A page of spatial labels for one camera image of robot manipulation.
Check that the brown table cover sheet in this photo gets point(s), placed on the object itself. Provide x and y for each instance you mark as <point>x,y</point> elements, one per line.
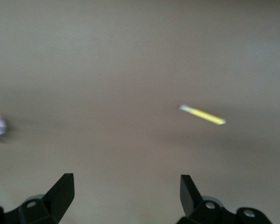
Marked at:
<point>107,70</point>

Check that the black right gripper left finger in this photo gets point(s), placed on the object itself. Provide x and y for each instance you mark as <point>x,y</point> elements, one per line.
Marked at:
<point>58,198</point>

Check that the yellow marker pen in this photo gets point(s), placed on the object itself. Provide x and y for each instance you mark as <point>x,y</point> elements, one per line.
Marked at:
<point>203,114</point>

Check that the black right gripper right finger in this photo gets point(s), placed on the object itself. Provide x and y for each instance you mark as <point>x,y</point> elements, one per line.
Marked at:
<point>191,200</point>

